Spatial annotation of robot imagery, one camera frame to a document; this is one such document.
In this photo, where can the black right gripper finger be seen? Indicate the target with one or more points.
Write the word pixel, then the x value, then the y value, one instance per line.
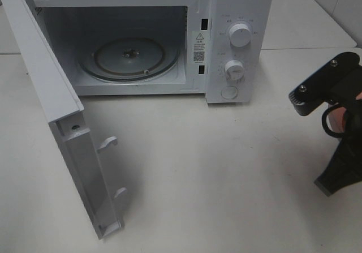
pixel 344 169

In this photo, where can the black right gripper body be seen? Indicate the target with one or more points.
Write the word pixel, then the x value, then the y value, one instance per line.
pixel 348 88

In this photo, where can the pink round plate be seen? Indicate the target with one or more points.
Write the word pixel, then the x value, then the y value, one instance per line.
pixel 345 119

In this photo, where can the white microwave knob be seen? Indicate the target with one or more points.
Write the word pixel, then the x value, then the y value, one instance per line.
pixel 240 34
pixel 234 70

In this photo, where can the round door release button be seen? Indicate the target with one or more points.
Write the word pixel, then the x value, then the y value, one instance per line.
pixel 229 92

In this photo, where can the white microwave door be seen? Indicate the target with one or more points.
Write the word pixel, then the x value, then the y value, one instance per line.
pixel 64 113

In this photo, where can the white microwave oven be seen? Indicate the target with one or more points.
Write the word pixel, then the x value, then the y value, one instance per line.
pixel 200 28

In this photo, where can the glass microwave turntable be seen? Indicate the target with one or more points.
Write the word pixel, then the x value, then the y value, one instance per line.
pixel 128 59

